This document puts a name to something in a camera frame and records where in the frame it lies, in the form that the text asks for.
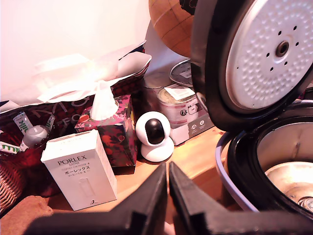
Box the black rice cooker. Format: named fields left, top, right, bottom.
left=190, top=0, right=313, bottom=221

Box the floral tissue box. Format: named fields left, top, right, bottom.
left=74, top=94, right=138, bottom=168

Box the white Porlex grinder box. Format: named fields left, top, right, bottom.
left=40, top=129, right=118, bottom=212

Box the brown cloth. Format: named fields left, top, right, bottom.
left=0, top=195, right=54, bottom=235

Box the grey capped bottle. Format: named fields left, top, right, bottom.
left=19, top=125, right=51, bottom=151

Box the dark red patterned shopping bag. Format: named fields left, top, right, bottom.
left=0, top=40, right=152, bottom=196

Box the wicker basket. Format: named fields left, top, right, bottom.
left=0, top=149, right=27, bottom=216

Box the green milk sachet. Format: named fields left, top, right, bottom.
left=13, top=111, right=34, bottom=136

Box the wooden globe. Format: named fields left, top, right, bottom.
left=148, top=0, right=196, bottom=58

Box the white round security camera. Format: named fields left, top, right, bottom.
left=135, top=111, right=175, bottom=163

